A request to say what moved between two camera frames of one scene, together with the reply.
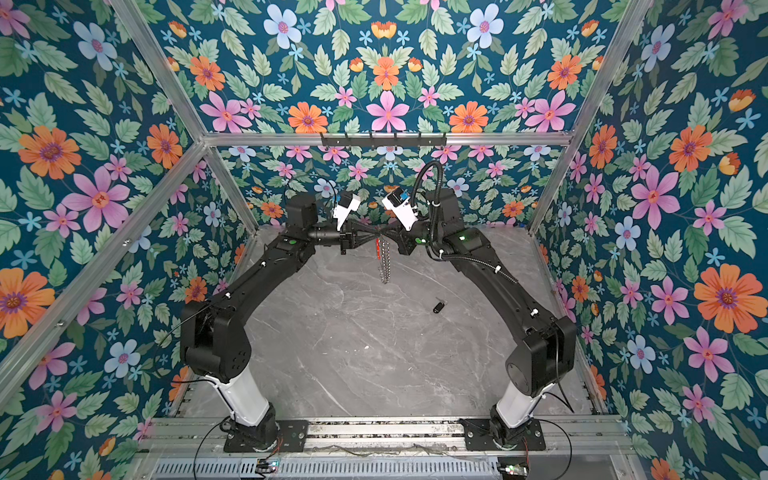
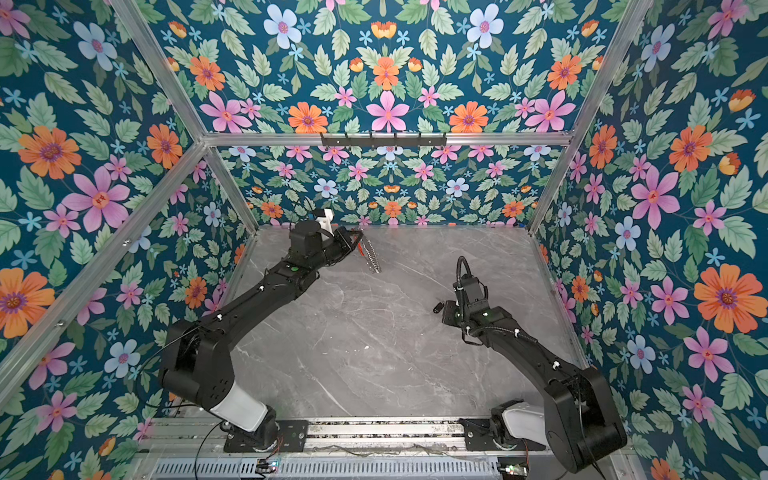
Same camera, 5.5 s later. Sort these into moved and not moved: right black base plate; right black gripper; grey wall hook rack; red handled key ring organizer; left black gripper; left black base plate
Moved: right black gripper; red handled key ring organizer; left black gripper
Not moved: grey wall hook rack; right black base plate; left black base plate
